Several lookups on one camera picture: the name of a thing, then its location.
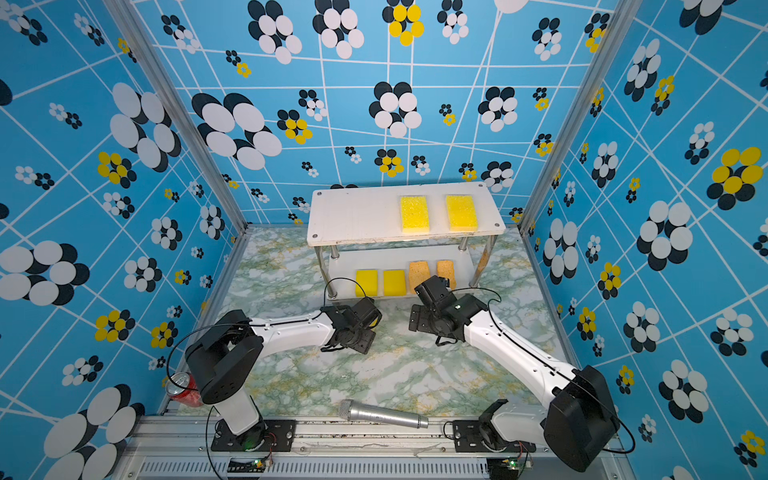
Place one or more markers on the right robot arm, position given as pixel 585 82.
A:
pixel 578 417

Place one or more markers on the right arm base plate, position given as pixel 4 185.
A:
pixel 471 436

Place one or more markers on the red soda can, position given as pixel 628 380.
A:
pixel 181 388

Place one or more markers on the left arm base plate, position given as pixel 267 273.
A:
pixel 266 436

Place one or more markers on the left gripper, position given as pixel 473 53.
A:
pixel 369 341

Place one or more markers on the white two-tier shelf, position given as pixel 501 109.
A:
pixel 357 229

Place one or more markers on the yellow sponge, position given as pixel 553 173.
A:
pixel 367 283
pixel 394 283
pixel 461 211

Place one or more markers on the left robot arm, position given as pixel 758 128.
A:
pixel 221 360

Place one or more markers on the silver microphone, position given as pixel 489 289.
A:
pixel 352 410

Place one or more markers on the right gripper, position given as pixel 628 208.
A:
pixel 422 325

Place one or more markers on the orange sponge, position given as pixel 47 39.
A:
pixel 418 272
pixel 445 269

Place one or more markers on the yellow sponge front diagonal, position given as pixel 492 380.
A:
pixel 414 214

